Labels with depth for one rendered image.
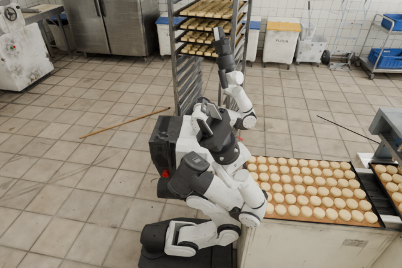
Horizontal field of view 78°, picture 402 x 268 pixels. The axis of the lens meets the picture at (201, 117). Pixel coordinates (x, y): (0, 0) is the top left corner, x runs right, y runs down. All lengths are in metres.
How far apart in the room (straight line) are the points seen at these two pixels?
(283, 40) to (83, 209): 3.77
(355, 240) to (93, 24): 4.67
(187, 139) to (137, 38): 3.76
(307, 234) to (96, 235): 1.61
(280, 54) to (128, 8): 2.68
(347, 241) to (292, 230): 0.28
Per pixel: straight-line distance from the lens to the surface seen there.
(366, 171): 1.66
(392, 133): 1.74
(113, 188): 2.60
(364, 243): 1.59
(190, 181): 0.96
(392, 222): 1.50
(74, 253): 2.35
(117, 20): 4.76
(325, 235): 1.49
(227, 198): 0.98
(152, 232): 1.84
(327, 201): 1.38
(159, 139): 1.09
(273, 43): 4.60
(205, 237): 1.73
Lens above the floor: 1.94
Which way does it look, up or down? 36 degrees down
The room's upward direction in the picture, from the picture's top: straight up
